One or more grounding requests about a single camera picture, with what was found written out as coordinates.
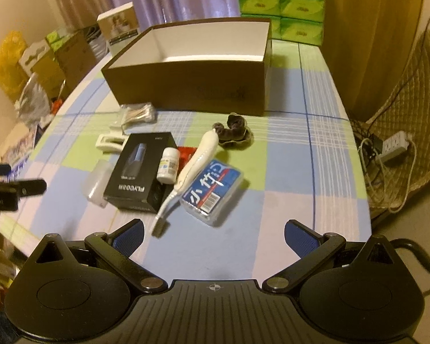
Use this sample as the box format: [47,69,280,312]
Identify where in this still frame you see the blue floss pick box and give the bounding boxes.
[179,159,243,226]

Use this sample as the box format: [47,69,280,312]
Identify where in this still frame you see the white product box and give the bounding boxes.
[97,2,140,56]

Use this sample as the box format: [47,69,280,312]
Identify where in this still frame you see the white electric toothbrush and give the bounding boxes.
[151,129,219,238]

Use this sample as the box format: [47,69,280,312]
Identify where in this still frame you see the white power strip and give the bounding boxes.
[374,130,409,163]

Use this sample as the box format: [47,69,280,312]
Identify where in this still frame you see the white pill bottle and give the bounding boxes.
[157,147,180,185]

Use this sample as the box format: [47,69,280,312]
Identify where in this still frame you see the green tissue pack stack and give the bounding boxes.
[239,0,325,46]

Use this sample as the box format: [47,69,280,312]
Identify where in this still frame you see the yellow plastic bag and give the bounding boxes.
[0,30,28,103]

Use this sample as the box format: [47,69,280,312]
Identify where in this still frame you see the black shaver box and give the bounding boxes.
[104,132,176,214]

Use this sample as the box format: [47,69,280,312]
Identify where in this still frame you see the brown cardboard boxes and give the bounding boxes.
[18,26,101,101]

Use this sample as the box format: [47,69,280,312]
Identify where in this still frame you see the red foil packet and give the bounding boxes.
[178,146,196,169]

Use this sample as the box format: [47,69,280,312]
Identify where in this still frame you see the brown cardboard storage box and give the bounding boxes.
[101,17,272,116]

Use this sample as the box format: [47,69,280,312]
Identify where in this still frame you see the clear plastic cup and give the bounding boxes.
[81,160,114,208]

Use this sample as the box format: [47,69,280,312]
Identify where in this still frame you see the bag of cotton swabs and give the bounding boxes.
[110,103,157,131]

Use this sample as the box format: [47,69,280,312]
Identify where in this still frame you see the dark brown hair scrunchie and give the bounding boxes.
[212,113,253,149]

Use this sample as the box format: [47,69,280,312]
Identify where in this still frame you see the plaid tablecloth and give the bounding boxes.
[0,40,371,281]

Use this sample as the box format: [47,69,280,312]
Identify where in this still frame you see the quilted tan chair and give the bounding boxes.
[351,30,430,218]

